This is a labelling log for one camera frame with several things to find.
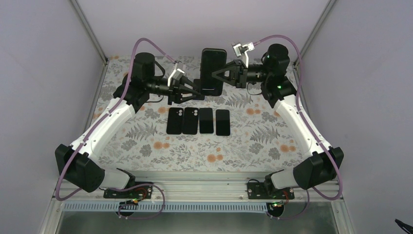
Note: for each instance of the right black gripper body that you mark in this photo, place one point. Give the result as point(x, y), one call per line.
point(241, 74)

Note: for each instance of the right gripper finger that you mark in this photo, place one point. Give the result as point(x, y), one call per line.
point(227, 70)
point(226, 77)

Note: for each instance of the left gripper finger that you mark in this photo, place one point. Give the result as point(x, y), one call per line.
point(188, 87)
point(189, 97)

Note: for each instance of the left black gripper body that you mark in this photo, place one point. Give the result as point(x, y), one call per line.
point(173, 90)

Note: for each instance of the teal phone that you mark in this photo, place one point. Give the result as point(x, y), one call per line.
point(206, 121)

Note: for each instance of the black phone case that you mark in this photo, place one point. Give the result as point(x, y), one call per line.
point(190, 121)
point(175, 121)

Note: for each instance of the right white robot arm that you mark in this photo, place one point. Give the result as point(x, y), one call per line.
point(321, 161)

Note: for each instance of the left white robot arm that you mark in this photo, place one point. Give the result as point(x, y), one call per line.
point(78, 162)

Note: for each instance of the floral table mat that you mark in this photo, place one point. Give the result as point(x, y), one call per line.
point(260, 140)

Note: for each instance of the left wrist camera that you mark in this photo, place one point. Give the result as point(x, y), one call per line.
point(177, 72)

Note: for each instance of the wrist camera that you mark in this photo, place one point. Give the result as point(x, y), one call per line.
point(177, 72)
point(241, 51)

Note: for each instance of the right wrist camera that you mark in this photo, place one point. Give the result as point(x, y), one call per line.
point(241, 51)

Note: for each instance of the aluminium rail frame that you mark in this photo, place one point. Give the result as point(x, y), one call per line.
point(198, 186)

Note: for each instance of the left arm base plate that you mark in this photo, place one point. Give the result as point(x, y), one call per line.
point(142, 192)

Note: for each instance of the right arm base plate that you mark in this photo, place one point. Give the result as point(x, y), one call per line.
point(259, 191)

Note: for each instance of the grey slotted cable duct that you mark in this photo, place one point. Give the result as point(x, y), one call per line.
point(152, 207)

